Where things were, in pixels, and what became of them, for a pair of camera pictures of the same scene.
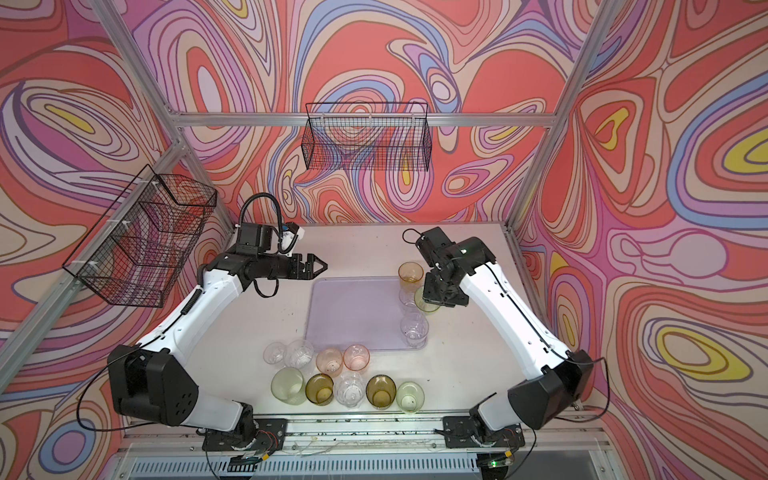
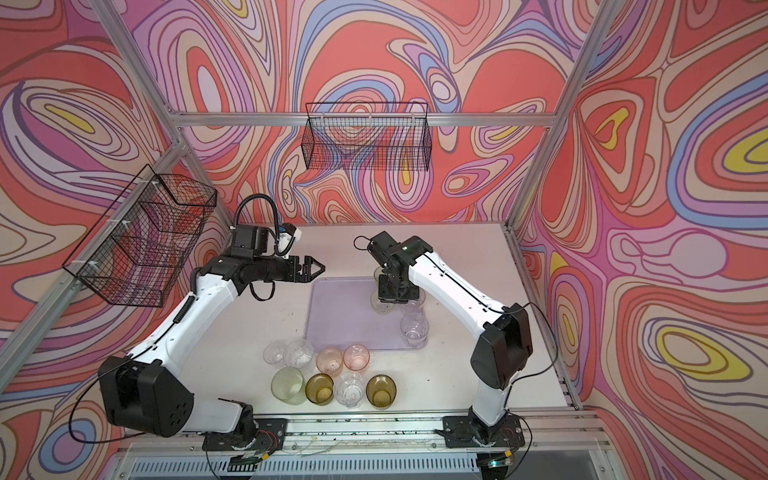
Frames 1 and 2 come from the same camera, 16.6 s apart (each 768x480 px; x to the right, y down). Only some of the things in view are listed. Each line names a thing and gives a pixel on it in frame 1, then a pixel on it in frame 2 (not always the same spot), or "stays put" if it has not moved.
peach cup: (329, 362) stays put
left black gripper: (297, 274) stays put
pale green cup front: (410, 397) -> (381, 307)
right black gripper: (431, 296) -> (386, 296)
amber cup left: (319, 389) stays put
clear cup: (299, 353) stays put
